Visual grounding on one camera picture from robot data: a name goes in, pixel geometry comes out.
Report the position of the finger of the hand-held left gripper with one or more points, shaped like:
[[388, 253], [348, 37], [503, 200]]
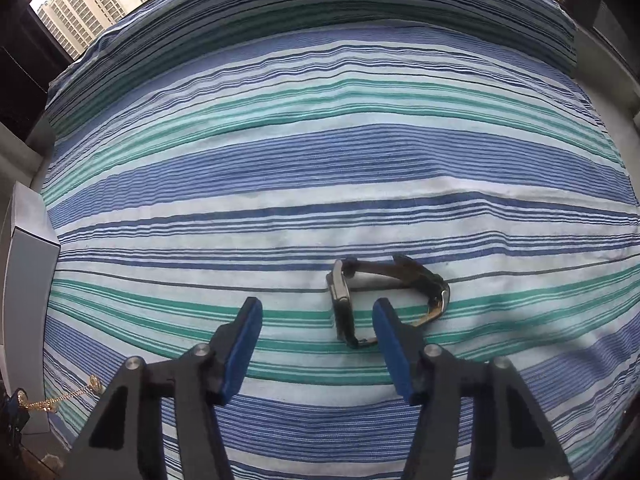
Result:
[[12, 410]]

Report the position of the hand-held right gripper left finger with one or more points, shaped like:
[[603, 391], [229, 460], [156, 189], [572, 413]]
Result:
[[245, 345]]

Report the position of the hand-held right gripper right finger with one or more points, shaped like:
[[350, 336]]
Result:
[[395, 350]]

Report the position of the dark wrist watch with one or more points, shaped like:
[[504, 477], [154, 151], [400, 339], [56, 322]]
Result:
[[340, 300]]

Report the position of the long white cardboard box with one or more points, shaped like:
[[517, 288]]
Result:
[[30, 280]]

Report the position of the blue green striped blanket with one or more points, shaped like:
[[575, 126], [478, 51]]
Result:
[[325, 185]]

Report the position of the striped bolster pillow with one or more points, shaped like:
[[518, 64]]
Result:
[[300, 5]]

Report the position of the tall beige tower building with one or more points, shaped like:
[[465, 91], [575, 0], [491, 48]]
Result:
[[80, 5]]

